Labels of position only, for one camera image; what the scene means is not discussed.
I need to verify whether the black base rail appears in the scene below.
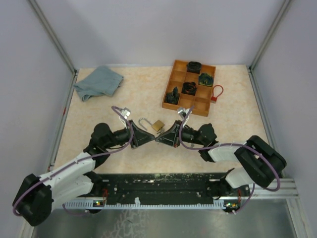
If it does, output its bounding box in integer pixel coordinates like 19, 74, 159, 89
84, 172, 249, 198

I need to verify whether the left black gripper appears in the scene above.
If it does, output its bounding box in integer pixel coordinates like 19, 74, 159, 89
104, 120, 156, 149

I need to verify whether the blue folded cloth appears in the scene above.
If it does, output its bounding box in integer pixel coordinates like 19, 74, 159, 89
74, 65, 124, 102

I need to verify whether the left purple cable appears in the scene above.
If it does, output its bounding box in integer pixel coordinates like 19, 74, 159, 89
12, 106, 136, 218

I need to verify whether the dark crumpled strap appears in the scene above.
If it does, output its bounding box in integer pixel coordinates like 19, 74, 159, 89
165, 86, 181, 105

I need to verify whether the red cable lock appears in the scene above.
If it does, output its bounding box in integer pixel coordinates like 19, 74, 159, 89
211, 85, 224, 103

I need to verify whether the green yellow coiled strap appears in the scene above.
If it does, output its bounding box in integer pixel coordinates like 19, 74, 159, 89
198, 72, 214, 87

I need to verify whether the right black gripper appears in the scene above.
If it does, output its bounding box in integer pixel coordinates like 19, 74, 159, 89
156, 120, 206, 148

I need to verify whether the white toothed cable duct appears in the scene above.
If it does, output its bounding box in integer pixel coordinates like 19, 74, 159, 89
65, 196, 240, 210

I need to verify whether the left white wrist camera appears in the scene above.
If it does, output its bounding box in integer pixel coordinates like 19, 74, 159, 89
119, 108, 131, 126

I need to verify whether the wooden compartment tray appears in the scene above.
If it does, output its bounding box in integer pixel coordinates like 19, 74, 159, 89
161, 59, 216, 117

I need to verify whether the brass padlock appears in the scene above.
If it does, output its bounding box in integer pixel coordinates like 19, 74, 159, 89
138, 118, 164, 132

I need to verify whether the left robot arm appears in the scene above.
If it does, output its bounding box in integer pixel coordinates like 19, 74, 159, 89
12, 120, 155, 227

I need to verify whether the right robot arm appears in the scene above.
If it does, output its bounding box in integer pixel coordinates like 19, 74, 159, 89
155, 120, 287, 196

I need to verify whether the purple cable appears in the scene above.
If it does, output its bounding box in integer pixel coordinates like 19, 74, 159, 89
12, 106, 136, 218
178, 106, 282, 215

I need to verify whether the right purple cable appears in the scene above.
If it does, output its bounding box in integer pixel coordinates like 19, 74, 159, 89
178, 106, 282, 215

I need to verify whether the silver key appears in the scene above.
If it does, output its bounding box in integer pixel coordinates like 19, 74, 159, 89
157, 128, 165, 135

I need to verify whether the black red coiled strap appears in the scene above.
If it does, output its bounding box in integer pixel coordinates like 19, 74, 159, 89
182, 81, 198, 95

